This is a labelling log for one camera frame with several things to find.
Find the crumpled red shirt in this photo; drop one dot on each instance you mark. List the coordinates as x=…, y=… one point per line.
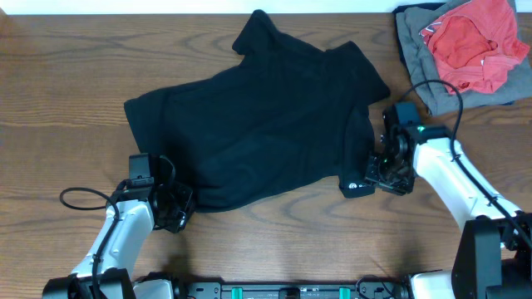
x=475, y=45

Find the black t-shirt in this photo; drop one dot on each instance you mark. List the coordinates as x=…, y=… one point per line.
x=288, y=115

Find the folded grey garment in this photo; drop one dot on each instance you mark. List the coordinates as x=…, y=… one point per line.
x=439, y=101

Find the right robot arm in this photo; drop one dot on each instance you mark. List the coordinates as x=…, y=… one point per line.
x=493, y=259

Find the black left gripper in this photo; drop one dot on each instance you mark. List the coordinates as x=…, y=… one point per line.
x=179, y=210

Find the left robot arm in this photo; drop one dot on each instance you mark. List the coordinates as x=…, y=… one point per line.
x=149, y=200

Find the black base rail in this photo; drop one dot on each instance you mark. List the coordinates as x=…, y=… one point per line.
x=366, y=289

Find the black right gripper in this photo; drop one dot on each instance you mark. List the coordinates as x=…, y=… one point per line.
x=371, y=175

